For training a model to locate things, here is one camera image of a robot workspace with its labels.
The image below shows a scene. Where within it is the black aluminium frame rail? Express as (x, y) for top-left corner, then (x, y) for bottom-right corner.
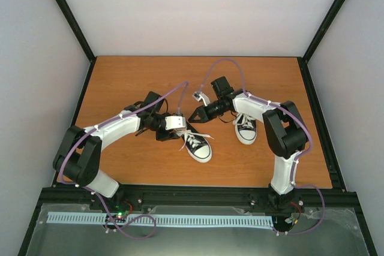
(38, 186), (359, 209)

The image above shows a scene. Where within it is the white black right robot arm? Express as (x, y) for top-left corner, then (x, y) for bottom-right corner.
(188, 76), (313, 195)

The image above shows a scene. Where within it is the light blue slotted cable duct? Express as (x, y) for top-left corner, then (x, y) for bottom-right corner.
(46, 212), (274, 230)

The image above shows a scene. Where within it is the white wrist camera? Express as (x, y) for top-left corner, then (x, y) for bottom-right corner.
(193, 91), (211, 106)
(164, 115), (187, 131)

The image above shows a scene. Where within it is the black canvas sneaker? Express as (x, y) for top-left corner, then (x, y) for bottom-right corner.
(234, 126), (257, 145)
(176, 122), (212, 163)

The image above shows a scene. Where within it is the black right corner frame post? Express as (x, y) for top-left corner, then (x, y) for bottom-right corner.
(302, 0), (346, 65)

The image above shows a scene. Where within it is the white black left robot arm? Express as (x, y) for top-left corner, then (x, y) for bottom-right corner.
(53, 91), (187, 210)

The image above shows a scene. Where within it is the black left corner frame post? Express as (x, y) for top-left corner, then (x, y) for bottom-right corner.
(55, 0), (96, 63)

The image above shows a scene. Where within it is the black corner frame post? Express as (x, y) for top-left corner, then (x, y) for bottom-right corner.
(55, 0), (96, 63)
(302, 0), (346, 65)

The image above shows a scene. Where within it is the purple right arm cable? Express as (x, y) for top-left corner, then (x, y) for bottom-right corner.
(199, 58), (326, 236)

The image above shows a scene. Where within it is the white shoelace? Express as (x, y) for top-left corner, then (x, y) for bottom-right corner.
(233, 113), (257, 131)

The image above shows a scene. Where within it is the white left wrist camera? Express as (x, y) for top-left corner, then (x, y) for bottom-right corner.
(164, 115), (187, 131)

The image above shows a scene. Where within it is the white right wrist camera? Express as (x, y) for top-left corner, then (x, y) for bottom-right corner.
(193, 91), (211, 106)

